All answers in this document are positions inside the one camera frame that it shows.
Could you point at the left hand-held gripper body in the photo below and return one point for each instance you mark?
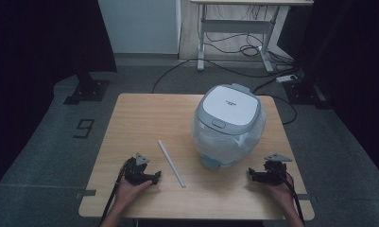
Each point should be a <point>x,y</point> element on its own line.
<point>136,173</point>

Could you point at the white panel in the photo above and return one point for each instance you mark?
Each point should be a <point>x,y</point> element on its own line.
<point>140,25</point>

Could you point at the clear plastic bin liner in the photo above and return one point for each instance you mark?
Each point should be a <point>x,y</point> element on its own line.
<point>221,145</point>

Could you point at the dark curtain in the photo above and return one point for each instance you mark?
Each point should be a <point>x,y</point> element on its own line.
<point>36,63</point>
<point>354,63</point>

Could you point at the person's right hand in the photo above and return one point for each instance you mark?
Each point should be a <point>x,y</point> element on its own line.
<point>283,194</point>

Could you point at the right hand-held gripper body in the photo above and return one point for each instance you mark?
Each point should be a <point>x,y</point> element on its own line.
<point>273,173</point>

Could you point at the white desk frame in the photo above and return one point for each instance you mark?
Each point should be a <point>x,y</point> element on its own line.
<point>234,26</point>

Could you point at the grey tape strip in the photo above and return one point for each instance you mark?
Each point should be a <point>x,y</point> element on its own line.
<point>303,197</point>
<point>87,193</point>

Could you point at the white power strip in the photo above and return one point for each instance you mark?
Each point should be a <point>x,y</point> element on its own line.
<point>286,78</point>

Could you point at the person's left hand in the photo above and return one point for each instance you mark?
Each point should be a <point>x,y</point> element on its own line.
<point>129,192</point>

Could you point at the white lidded trash can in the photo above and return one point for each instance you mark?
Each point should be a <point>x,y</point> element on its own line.
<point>229,105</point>

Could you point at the white straw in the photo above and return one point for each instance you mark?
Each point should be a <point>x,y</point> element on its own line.
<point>172,164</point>

